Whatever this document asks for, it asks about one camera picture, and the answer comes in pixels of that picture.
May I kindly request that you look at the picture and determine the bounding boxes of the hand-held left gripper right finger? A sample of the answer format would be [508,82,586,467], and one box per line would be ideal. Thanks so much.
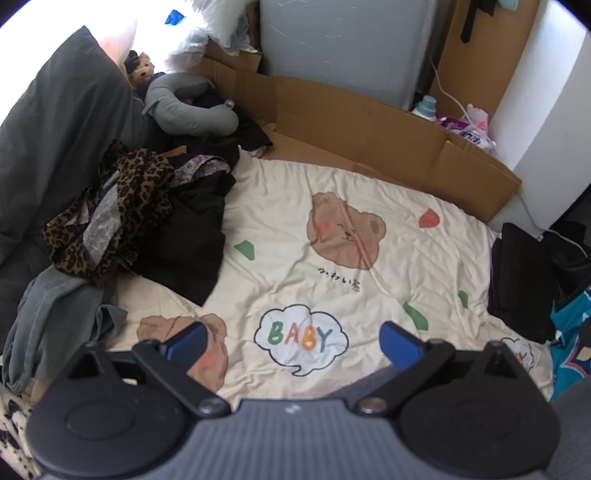
[355,322,525,415]

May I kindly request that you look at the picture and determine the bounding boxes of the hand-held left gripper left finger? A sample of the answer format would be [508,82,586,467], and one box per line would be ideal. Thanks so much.
[69,322,232,418]

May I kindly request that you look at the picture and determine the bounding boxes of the leopard print pants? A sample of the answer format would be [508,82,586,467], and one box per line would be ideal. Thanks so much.
[43,141,176,287]

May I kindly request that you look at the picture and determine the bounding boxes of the folded black garment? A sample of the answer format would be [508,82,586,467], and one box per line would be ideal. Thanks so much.
[487,222,561,344]

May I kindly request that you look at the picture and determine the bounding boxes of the grey garment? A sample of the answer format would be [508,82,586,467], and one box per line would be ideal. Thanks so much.
[2,268,127,393]

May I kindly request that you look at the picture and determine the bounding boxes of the cream printed bear blanket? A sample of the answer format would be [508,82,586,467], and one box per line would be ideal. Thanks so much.
[108,152,555,402]

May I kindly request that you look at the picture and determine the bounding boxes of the teal jersey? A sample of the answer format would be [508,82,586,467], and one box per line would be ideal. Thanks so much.
[549,286,591,402]

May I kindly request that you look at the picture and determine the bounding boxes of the purple floral garment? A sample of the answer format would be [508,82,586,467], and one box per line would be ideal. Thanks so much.
[173,154,232,185]

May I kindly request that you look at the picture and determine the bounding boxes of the grey cloth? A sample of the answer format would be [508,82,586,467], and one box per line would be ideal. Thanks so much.
[551,378,591,480]

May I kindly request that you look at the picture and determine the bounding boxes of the black jacket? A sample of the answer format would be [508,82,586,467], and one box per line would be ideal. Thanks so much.
[540,222,591,296]

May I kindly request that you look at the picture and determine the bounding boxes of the black spotted white cloth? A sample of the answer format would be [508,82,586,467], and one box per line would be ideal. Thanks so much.
[0,388,42,480]

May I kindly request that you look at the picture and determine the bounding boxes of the flattened brown cardboard sheet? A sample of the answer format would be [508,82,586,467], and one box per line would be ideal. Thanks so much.
[203,37,522,227]

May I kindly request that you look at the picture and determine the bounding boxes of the grey neck pillow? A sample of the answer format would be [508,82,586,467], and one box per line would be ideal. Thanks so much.
[141,71,240,137]

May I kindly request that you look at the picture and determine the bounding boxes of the purple white packet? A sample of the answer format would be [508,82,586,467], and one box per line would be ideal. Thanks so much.
[436,104,497,153]

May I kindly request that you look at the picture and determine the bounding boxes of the white bottle with blue cap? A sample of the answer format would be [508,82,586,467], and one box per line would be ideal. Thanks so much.
[412,95,438,121]

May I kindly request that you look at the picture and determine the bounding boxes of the dark grey pillow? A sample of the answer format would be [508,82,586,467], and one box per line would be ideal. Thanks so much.
[0,25,153,347]

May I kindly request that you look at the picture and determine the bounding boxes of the brown teddy bear plush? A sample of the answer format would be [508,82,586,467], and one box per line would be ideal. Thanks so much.
[124,50,155,90]

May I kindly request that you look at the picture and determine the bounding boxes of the pale pink pillow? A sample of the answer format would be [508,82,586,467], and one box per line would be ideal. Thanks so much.
[99,21,139,70]

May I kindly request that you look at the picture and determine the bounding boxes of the light grey panel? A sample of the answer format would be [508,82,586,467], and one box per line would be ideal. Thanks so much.
[259,0,444,112]

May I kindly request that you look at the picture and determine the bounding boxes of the white cable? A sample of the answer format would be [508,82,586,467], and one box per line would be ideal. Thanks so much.
[429,58,585,254]

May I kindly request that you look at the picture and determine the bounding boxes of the black hanging strap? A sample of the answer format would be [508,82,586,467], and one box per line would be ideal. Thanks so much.
[462,0,499,44]

